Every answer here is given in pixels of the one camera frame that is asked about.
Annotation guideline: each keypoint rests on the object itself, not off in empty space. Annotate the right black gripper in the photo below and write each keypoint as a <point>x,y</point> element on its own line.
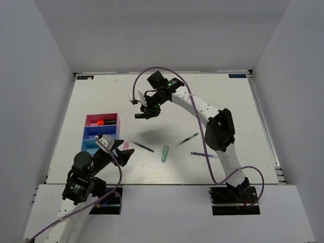
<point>150,112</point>

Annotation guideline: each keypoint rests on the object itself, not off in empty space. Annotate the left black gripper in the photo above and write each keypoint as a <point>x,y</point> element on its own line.
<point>124,155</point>

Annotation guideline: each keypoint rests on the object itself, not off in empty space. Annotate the pink eraser stick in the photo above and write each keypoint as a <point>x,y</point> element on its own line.
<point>126,146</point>

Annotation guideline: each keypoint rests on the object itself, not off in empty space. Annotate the yellow cap black highlighter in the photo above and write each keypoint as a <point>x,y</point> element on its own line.
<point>140,116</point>

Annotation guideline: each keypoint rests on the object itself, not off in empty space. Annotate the purple ink pen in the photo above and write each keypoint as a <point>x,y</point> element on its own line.
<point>142,146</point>

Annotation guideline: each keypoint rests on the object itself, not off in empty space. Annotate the green cap black highlighter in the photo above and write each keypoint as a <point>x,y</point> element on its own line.
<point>109,122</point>

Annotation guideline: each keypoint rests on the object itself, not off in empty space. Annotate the orange highlighter marker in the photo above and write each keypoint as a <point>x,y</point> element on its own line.
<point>101,122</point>

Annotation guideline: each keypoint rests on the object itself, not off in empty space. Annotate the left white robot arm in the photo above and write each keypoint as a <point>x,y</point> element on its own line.
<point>84,191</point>

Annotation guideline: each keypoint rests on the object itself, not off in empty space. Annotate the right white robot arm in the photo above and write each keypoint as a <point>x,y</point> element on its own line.
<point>219,127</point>

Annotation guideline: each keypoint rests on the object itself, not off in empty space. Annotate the pink blue tiered organizer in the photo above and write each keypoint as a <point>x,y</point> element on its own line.
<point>92,129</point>

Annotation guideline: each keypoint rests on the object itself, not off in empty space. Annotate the green ink clear pen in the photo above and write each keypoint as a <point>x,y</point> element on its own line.
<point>186,140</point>

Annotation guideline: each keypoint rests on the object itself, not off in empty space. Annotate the blue ink pen right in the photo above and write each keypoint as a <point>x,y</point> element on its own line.
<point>204,155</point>

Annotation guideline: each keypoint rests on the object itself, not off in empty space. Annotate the left table corner label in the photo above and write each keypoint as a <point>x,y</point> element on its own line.
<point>85,77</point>

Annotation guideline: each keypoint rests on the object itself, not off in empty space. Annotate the table corner label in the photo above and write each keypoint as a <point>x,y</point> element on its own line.
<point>85,77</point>
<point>236,75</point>

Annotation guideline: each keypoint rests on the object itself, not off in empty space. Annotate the right table corner label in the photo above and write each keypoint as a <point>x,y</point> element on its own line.
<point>236,75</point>

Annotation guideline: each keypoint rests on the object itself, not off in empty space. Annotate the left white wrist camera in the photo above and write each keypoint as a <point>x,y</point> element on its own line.
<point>105,142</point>

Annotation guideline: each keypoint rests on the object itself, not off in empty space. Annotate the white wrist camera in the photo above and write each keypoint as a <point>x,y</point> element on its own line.
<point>105,142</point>
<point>138,98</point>

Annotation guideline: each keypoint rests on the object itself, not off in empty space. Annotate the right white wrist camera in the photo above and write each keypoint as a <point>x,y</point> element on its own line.
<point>138,98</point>

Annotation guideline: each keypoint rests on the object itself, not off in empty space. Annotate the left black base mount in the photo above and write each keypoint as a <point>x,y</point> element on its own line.
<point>110,205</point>

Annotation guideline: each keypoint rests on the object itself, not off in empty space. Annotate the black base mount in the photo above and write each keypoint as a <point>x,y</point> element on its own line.
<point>224,203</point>
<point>110,205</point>

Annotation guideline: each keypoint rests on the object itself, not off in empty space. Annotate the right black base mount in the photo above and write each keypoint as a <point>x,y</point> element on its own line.
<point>224,203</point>

